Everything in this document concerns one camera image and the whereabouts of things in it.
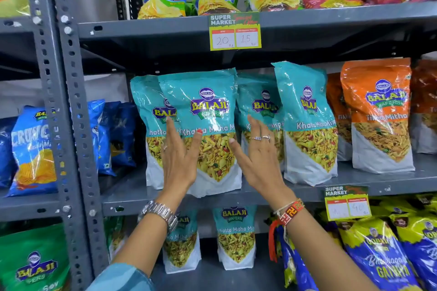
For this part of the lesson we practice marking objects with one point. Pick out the person's left hand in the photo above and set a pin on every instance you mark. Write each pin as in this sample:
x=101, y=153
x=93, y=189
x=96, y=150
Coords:
x=177, y=168

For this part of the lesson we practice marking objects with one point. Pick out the person's right hand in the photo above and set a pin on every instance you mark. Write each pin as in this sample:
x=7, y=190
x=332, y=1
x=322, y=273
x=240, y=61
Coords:
x=261, y=168

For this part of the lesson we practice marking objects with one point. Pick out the person's left thumb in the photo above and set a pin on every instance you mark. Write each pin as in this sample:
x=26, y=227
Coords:
x=197, y=146

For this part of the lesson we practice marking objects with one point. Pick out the person's right thumb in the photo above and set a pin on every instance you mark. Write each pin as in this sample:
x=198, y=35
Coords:
x=239, y=151

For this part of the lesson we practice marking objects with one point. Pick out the teal snack mix packet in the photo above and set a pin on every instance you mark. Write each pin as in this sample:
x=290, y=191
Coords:
x=236, y=239
x=182, y=250
x=211, y=110
x=146, y=103
x=259, y=96
x=307, y=144

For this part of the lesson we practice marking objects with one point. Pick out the person's right forearm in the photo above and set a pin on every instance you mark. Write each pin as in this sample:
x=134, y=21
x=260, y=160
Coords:
x=324, y=253

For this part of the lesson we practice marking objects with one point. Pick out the person's left forearm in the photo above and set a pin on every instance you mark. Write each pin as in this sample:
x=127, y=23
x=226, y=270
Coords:
x=146, y=243

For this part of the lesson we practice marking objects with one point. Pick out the blue chips packet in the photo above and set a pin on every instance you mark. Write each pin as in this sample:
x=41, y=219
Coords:
x=102, y=144
x=6, y=154
x=32, y=151
x=123, y=134

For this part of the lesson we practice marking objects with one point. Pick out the silver metal wristwatch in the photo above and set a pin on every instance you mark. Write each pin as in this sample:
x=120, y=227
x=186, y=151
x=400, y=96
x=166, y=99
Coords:
x=160, y=211

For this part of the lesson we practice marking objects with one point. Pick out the red wrist thread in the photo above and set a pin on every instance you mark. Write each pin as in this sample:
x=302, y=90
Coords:
x=272, y=239

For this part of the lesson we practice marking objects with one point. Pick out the orange snack mix packet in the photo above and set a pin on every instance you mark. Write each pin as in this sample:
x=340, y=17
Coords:
x=379, y=123
x=338, y=120
x=425, y=113

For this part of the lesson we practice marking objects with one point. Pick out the yellow green price tag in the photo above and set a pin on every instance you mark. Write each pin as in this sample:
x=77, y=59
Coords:
x=347, y=203
x=235, y=31

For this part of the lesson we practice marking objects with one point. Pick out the green snack mix packet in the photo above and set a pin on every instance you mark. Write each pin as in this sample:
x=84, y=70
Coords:
x=115, y=234

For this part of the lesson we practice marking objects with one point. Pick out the blue yellow snack packet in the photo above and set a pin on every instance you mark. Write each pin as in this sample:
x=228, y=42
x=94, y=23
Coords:
x=421, y=246
x=300, y=267
x=379, y=256

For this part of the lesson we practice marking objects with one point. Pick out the grey metal shelving rack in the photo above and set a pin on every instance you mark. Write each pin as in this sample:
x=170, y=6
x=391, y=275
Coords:
x=307, y=18
x=20, y=205

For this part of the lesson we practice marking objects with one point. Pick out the blue patterned sleeve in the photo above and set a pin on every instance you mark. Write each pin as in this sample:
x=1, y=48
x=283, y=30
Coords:
x=119, y=279

